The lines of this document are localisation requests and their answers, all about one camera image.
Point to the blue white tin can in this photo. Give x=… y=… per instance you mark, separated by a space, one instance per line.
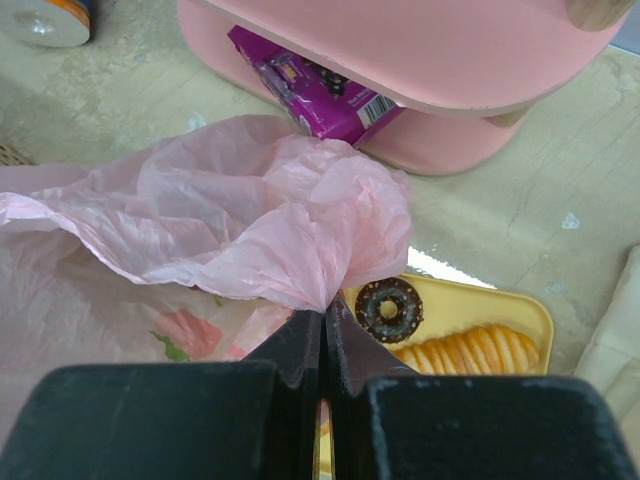
x=48 y=23

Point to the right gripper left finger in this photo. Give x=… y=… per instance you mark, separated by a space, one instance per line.
x=251 y=419

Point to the long baguette bread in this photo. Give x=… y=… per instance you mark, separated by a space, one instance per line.
x=484 y=350

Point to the chocolate donut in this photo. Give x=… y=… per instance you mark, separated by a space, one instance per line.
x=391 y=310

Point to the purple snack packet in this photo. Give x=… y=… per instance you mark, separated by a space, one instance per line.
x=325 y=104

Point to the yellow plastic tray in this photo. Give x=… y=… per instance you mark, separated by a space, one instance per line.
x=451 y=307

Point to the pink three-tier shelf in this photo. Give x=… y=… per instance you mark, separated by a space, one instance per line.
x=464 y=73

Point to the wicker basket with liner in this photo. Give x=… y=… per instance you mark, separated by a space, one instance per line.
x=11 y=157

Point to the pink plastic bag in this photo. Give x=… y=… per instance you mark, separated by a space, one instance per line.
x=196 y=248

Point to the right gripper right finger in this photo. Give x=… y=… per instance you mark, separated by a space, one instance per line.
x=389 y=422

